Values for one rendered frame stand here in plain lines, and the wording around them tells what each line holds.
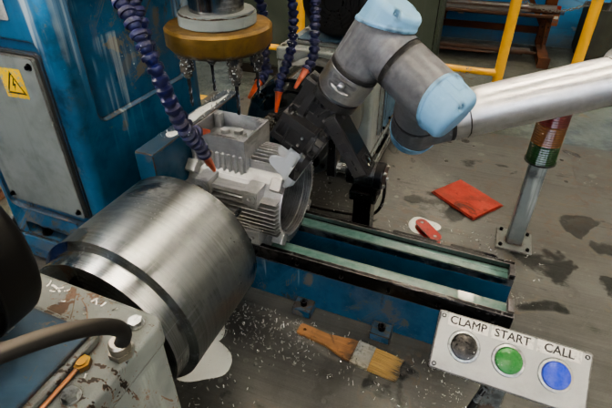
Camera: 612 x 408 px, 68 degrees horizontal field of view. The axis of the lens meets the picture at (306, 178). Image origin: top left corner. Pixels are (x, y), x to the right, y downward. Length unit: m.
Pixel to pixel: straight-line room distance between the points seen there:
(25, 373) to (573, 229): 1.18
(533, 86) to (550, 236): 0.60
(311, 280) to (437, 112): 0.47
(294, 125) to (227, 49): 0.16
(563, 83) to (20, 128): 0.90
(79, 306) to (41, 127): 0.44
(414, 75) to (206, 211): 0.33
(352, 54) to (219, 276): 0.35
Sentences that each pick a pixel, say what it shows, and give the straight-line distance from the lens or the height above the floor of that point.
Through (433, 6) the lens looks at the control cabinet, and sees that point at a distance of 3.81.
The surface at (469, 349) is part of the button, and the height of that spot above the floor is 1.07.
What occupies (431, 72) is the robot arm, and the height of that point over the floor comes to 1.34.
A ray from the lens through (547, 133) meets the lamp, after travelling 1.04.
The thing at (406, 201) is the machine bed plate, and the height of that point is 0.80.
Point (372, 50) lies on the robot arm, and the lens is 0.60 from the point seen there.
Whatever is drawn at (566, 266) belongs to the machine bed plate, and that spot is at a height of 0.80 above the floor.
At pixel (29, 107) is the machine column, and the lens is 0.91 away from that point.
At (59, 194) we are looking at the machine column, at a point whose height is 1.03.
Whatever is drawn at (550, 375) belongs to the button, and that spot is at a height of 1.07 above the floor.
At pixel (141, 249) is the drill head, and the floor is 1.16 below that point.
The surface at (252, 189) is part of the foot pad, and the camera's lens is 0.81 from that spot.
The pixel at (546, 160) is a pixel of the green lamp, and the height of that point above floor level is 1.05.
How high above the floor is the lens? 1.53
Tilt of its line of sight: 33 degrees down
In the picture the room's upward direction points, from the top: straight up
